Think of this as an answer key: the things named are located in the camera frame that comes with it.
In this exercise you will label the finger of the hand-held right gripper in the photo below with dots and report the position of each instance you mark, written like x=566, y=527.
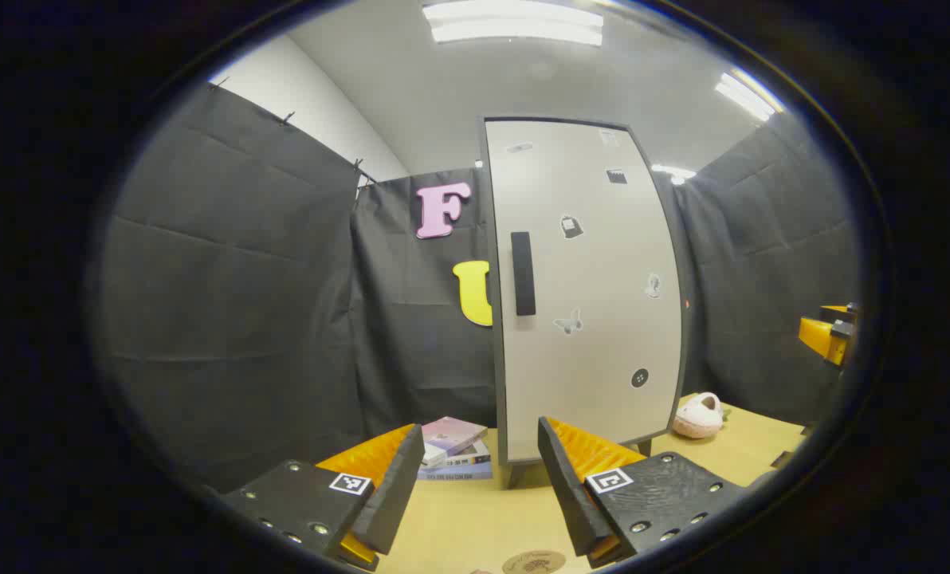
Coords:
x=818, y=339
x=835, y=308

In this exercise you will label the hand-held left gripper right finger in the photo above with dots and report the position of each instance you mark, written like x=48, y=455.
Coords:
x=571, y=494

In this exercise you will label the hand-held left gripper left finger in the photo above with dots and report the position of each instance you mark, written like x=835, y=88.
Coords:
x=395, y=494

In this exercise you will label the round cork coaster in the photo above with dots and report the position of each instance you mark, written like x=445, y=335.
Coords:
x=532, y=563

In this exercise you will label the white cabinet door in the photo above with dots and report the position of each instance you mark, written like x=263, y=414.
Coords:
x=586, y=383

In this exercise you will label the dark grey cabinet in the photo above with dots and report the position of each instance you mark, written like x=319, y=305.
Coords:
x=514, y=475

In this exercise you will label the blue book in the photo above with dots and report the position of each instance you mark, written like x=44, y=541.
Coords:
x=455, y=472

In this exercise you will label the ceiling light panel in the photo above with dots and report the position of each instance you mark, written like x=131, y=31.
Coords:
x=673, y=172
x=746, y=96
x=515, y=22

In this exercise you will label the black backdrop cloth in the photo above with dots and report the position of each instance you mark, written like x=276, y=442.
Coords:
x=236, y=319

